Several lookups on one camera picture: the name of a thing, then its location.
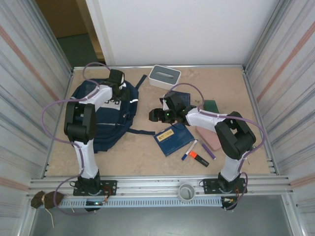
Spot grey slotted cable duct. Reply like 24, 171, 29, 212
60, 198, 223, 207

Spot brown wooden door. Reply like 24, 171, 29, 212
36, 0, 104, 61

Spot thin aluminium frame rail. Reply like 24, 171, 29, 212
72, 64, 247, 70

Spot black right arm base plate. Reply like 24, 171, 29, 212
202, 178, 248, 195

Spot white marker with blue cap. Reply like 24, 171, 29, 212
181, 139, 198, 161

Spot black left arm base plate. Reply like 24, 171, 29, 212
73, 180, 118, 197

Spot grey plastic pipe ring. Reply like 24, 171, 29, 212
178, 183, 196, 202

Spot navy notebook with gold label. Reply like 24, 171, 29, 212
153, 122, 196, 156

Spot aluminium side frame rail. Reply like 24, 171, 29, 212
242, 68, 279, 176
43, 69, 74, 178

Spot black controller board with wires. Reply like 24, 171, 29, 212
220, 196, 239, 211
85, 200, 109, 212

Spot pink eraser block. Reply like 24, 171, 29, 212
195, 126, 221, 151

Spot dark green case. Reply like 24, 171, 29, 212
203, 99, 220, 115

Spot orange black highlighter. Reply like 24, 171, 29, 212
189, 150, 210, 168

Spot plain navy notebook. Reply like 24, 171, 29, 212
164, 90, 191, 109

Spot navy blue backpack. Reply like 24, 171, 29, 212
69, 74, 156, 154

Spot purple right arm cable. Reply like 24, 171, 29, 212
167, 83, 265, 211

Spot long aluminium frame rail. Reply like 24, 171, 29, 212
29, 175, 295, 196

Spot white grey tissue box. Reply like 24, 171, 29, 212
148, 64, 182, 90

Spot brown cloth bundle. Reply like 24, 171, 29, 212
31, 191, 65, 209

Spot purple pen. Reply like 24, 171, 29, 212
200, 140, 217, 160

